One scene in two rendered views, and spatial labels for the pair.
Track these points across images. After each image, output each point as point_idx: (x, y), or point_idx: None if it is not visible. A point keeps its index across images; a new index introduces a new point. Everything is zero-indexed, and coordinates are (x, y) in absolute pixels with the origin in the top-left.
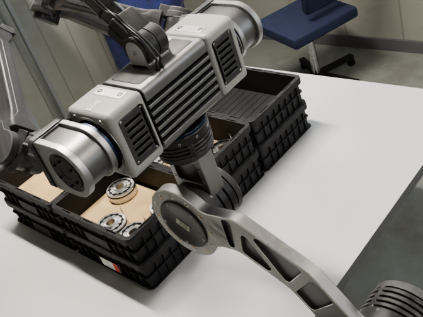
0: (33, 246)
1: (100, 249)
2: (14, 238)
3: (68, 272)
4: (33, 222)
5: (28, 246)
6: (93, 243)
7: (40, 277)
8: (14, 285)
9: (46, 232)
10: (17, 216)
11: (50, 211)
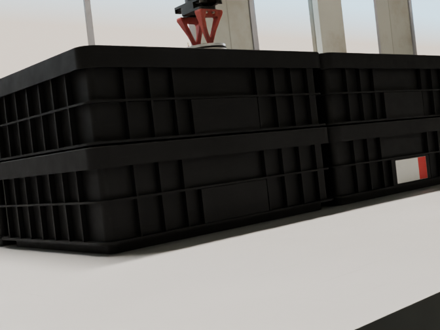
0: (266, 230)
1: (409, 123)
2: (190, 249)
3: (397, 203)
4: (210, 186)
5: (262, 232)
6: (397, 117)
7: (403, 210)
8: (425, 218)
9: (251, 200)
10: (71, 262)
11: (306, 84)
